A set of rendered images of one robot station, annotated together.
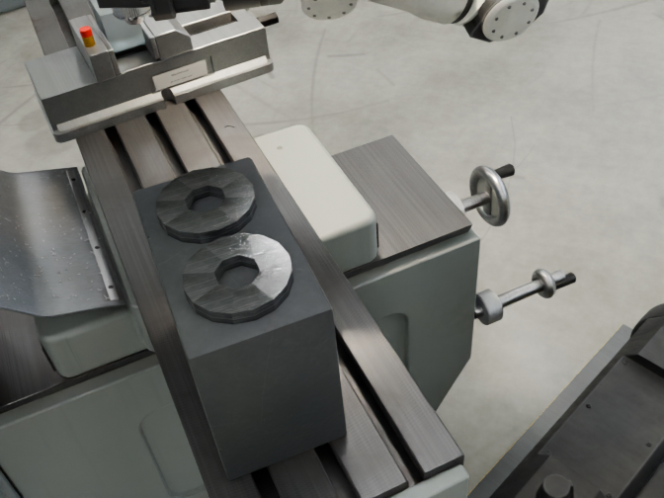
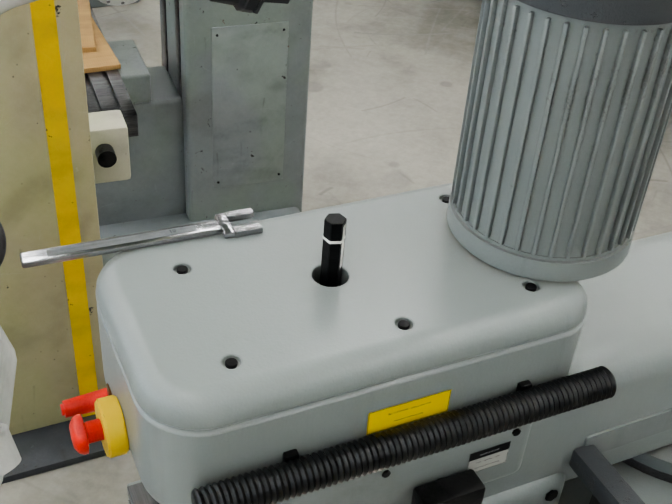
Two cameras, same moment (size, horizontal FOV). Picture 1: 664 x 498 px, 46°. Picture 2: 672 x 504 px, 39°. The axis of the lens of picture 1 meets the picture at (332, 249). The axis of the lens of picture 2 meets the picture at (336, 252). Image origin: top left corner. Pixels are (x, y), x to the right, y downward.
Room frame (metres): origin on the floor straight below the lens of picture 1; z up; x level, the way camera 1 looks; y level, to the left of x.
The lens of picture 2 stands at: (1.62, 0.12, 2.47)
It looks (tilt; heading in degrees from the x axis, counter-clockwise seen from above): 36 degrees down; 173
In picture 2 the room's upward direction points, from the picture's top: 5 degrees clockwise
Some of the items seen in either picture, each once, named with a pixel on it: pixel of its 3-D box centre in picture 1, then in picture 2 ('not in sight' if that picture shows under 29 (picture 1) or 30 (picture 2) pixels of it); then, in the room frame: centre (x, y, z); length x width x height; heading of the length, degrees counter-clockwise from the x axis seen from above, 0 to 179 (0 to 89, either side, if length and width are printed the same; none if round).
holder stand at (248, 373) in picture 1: (239, 309); not in sight; (0.49, 0.09, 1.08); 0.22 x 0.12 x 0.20; 17
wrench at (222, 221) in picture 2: not in sight; (143, 239); (0.82, 0.02, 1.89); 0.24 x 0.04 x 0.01; 108
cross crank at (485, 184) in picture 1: (472, 203); not in sight; (1.04, -0.26, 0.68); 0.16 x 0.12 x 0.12; 110
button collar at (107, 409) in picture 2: not in sight; (111, 426); (0.95, -0.01, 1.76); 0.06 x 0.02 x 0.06; 20
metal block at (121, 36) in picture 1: (118, 21); not in sight; (1.06, 0.27, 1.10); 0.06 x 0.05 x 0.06; 23
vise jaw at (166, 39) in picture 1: (158, 26); not in sight; (1.08, 0.22, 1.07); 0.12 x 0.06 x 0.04; 23
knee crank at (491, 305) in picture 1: (525, 290); not in sight; (0.92, -0.34, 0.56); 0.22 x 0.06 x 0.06; 110
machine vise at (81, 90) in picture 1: (147, 51); not in sight; (1.07, 0.25, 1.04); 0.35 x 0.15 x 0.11; 113
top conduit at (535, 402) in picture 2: not in sight; (418, 436); (0.99, 0.29, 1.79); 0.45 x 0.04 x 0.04; 110
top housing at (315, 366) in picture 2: not in sight; (338, 331); (0.86, 0.22, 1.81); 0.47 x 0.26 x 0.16; 110
